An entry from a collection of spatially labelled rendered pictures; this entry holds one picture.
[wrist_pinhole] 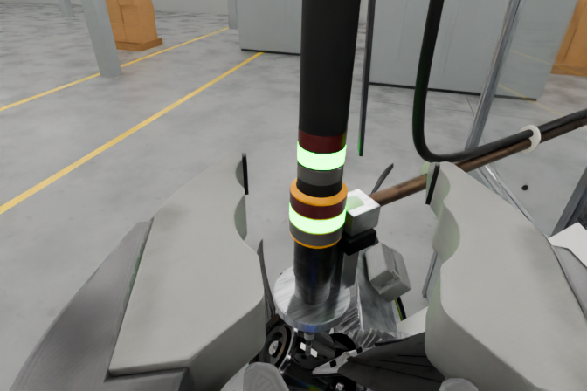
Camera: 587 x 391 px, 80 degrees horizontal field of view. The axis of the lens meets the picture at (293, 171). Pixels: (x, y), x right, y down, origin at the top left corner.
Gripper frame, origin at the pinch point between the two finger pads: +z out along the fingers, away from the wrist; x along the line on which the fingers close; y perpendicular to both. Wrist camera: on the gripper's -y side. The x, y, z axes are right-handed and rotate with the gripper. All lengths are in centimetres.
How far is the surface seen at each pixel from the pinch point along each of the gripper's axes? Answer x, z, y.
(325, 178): 0.1, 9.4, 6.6
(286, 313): -2.4, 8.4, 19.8
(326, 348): 2.6, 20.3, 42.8
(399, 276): 19, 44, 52
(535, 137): 24.6, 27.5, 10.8
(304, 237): -1.2, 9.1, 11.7
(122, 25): -410, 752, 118
